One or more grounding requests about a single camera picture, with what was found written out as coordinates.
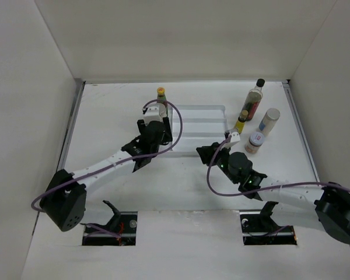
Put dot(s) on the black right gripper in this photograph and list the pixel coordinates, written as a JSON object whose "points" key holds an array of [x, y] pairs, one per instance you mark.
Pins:
{"points": [[206, 153]]}

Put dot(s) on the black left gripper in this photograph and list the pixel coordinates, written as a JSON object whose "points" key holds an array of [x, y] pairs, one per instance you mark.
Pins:
{"points": [[166, 137]]}

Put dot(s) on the red chili sauce bottle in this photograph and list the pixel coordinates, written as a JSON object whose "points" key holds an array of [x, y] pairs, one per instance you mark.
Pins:
{"points": [[162, 101]]}

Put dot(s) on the orange label jar white lid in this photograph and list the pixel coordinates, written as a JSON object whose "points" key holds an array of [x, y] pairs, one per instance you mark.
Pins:
{"points": [[255, 141]]}

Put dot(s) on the small yellow oil bottle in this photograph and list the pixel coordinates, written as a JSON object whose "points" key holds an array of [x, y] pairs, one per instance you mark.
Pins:
{"points": [[239, 125]]}

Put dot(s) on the white peppercorn jar blue label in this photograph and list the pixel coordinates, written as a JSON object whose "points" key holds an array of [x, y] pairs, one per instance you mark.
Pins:
{"points": [[269, 120]]}

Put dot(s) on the tall dark sauce bottle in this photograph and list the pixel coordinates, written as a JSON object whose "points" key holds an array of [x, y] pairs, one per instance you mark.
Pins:
{"points": [[253, 99]]}

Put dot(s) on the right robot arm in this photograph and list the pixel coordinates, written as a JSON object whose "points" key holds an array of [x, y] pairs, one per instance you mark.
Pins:
{"points": [[309, 204]]}

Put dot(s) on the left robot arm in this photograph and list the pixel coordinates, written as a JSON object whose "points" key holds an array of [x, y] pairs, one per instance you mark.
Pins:
{"points": [[65, 198]]}

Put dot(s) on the white divided organizer tray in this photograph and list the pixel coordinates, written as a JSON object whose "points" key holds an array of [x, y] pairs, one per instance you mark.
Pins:
{"points": [[199, 125]]}

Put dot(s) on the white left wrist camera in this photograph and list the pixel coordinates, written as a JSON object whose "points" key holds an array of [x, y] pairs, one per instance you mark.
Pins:
{"points": [[154, 112]]}

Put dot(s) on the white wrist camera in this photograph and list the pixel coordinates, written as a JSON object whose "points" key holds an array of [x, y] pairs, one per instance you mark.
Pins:
{"points": [[154, 112], [233, 137]]}

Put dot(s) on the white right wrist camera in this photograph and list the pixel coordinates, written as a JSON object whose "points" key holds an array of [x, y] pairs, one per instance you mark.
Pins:
{"points": [[233, 137]]}

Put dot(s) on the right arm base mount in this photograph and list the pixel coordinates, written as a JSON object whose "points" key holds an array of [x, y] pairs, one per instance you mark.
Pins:
{"points": [[259, 229]]}

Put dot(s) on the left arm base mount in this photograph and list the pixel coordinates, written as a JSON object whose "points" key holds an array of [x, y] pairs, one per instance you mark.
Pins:
{"points": [[119, 230]]}

